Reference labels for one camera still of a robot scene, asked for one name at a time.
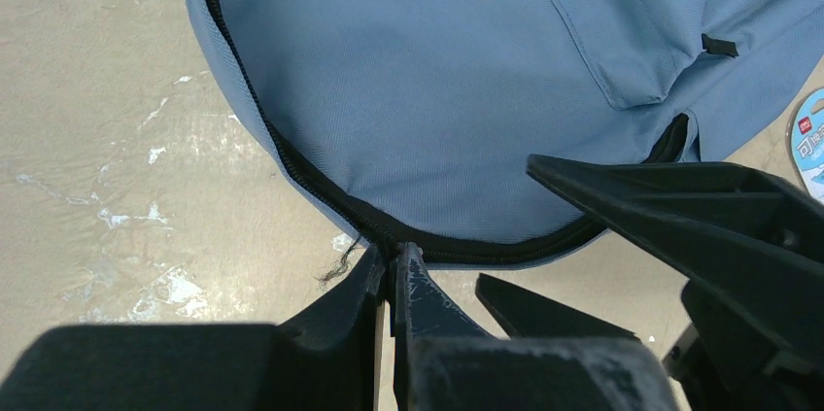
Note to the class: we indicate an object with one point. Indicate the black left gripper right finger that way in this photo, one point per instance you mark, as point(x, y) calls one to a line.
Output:
point(444, 360)

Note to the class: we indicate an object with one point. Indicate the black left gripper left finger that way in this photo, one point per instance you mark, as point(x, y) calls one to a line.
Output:
point(323, 358)

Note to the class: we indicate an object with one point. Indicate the light blue scissors blister pack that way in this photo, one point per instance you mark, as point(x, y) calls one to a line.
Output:
point(805, 143)

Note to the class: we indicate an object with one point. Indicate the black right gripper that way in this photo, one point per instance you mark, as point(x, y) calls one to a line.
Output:
point(751, 247)

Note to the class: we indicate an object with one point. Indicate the blue fabric backpack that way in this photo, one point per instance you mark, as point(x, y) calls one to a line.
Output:
point(413, 120)

